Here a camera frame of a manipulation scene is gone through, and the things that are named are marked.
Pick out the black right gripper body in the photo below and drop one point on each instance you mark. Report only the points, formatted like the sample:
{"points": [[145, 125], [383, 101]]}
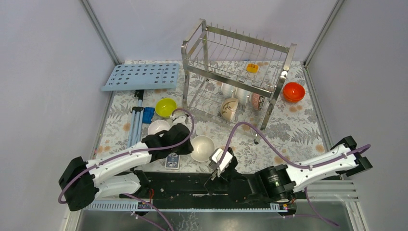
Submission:
{"points": [[228, 174]]}

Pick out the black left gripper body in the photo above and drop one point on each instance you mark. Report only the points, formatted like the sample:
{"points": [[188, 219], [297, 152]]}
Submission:
{"points": [[183, 148]]}

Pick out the white plastic bowl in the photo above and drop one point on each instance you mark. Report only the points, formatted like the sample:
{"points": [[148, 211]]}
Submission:
{"points": [[158, 126]]}

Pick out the yellow-green plastic bowl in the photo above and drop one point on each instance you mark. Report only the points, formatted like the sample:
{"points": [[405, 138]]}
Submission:
{"points": [[165, 107]]}

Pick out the patterned beige ceramic bowl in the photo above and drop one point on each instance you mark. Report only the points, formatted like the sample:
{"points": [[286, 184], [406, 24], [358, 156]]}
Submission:
{"points": [[229, 108]]}

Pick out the white ribbed bowl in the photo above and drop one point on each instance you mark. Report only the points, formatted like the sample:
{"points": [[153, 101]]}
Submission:
{"points": [[243, 96], [228, 91]]}

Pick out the stainless steel dish rack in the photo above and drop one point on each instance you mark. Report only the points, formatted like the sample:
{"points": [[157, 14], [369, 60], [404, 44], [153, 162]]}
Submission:
{"points": [[212, 55]]}

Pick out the orange bowl front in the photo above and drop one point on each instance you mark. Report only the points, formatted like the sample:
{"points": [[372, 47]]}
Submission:
{"points": [[293, 92]]}

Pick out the red floral patterned cup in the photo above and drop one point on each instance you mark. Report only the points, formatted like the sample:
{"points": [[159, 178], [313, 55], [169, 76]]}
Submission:
{"points": [[257, 101]]}

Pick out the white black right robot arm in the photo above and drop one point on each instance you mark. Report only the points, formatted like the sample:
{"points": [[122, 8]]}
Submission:
{"points": [[281, 182]]}

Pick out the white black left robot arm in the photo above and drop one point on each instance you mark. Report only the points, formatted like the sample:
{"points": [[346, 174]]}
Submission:
{"points": [[84, 181]]}

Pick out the blue playing card deck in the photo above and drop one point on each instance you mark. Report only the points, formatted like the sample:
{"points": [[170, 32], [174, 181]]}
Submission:
{"points": [[172, 162]]}

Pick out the light blue folded tripod stand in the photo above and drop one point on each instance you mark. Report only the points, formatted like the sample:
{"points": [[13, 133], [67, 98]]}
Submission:
{"points": [[136, 119]]}

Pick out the light blue perforated tray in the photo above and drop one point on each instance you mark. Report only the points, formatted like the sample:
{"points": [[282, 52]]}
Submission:
{"points": [[142, 77]]}

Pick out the small yellow cup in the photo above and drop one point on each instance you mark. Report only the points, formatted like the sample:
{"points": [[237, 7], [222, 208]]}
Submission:
{"points": [[252, 68]]}

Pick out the light blue cable duct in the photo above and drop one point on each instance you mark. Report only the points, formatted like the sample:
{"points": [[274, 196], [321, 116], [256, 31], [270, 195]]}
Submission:
{"points": [[129, 206]]}

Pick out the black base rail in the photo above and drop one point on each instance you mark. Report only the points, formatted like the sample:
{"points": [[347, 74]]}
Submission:
{"points": [[187, 190]]}

